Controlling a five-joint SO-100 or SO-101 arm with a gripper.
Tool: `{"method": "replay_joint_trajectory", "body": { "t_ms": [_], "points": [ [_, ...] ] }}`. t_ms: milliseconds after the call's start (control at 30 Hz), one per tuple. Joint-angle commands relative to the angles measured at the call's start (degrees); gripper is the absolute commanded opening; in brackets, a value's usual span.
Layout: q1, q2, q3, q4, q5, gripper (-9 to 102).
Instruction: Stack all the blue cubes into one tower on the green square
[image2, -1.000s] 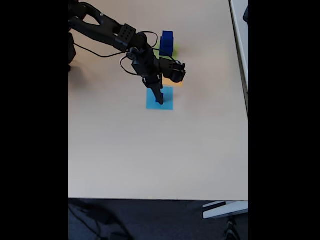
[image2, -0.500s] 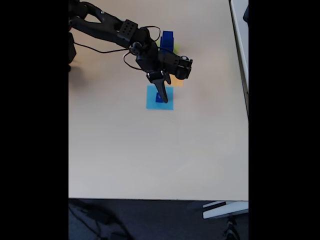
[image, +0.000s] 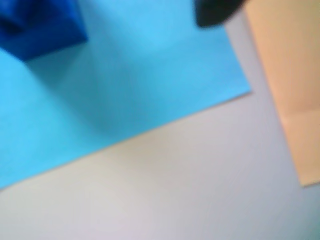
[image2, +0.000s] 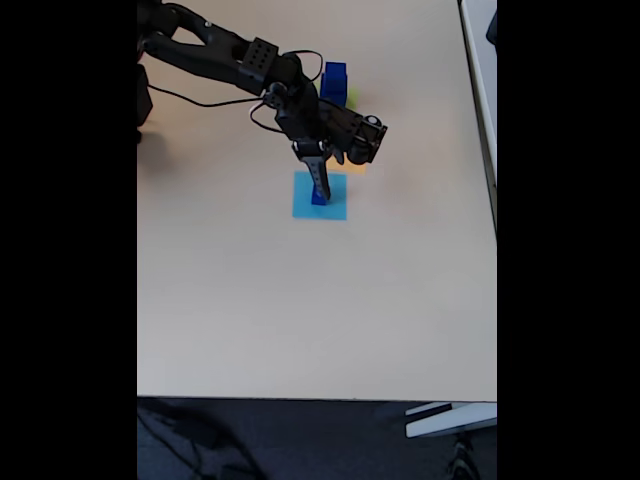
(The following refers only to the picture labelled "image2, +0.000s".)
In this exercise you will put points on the small blue cube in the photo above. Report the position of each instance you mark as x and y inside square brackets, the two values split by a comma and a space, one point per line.
[316, 201]

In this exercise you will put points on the white table foot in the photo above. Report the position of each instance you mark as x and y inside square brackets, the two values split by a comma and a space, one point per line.
[450, 422]

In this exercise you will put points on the light blue paper square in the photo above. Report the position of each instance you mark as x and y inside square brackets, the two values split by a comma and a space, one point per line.
[302, 210]

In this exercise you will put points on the large blue cube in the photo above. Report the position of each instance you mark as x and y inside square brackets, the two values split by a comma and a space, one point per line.
[337, 100]

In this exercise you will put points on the orange paper square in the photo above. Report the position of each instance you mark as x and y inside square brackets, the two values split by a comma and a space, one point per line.
[357, 170]

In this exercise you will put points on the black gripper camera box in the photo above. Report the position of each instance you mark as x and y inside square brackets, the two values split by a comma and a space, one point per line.
[360, 137]

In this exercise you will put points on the medium blue cube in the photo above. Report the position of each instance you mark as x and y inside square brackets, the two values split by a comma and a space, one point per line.
[336, 75]

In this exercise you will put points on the dark blue object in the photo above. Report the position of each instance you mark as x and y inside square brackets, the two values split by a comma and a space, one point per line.
[493, 30]

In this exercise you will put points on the green paper square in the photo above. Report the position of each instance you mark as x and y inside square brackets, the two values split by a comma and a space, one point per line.
[353, 96]

